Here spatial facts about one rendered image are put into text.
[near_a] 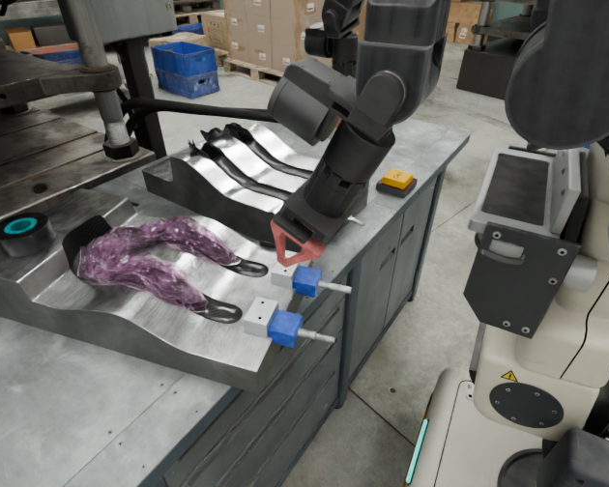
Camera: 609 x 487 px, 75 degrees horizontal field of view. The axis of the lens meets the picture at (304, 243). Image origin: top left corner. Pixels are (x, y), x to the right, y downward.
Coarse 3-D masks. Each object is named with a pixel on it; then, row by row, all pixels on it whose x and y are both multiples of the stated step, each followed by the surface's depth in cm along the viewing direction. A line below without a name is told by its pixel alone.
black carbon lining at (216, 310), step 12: (96, 216) 72; (84, 228) 72; (96, 228) 73; (108, 228) 75; (72, 240) 70; (84, 240) 72; (72, 252) 70; (72, 264) 69; (240, 264) 71; (252, 264) 71; (252, 276) 68; (216, 300) 63; (204, 312) 62; (216, 312) 62; (228, 312) 62; (240, 312) 62
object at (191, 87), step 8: (160, 72) 425; (168, 72) 413; (208, 72) 413; (216, 72) 420; (160, 80) 433; (168, 80) 422; (176, 80) 411; (184, 80) 403; (192, 80) 404; (200, 80) 448; (208, 80) 417; (216, 80) 426; (160, 88) 438; (168, 88) 430; (176, 88) 420; (184, 88) 410; (192, 88) 408; (200, 88) 415; (208, 88) 422; (216, 88) 429; (184, 96) 417; (192, 96) 411; (200, 96) 420
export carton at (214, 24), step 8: (208, 16) 527; (216, 16) 516; (208, 24) 532; (216, 24) 521; (224, 24) 510; (208, 32) 538; (216, 32) 526; (224, 32) 516; (208, 40) 546; (216, 40) 533; (224, 40) 522; (224, 48) 531
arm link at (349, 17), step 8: (328, 0) 81; (336, 0) 80; (344, 0) 79; (352, 0) 79; (360, 0) 81; (328, 8) 82; (336, 8) 81; (344, 8) 80; (352, 8) 83; (360, 8) 84; (344, 16) 81; (352, 16) 84; (344, 24) 83
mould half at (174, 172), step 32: (256, 128) 102; (192, 160) 87; (256, 160) 94; (288, 160) 98; (160, 192) 99; (192, 192) 91; (224, 192) 85; (256, 192) 85; (224, 224) 90; (256, 224) 83
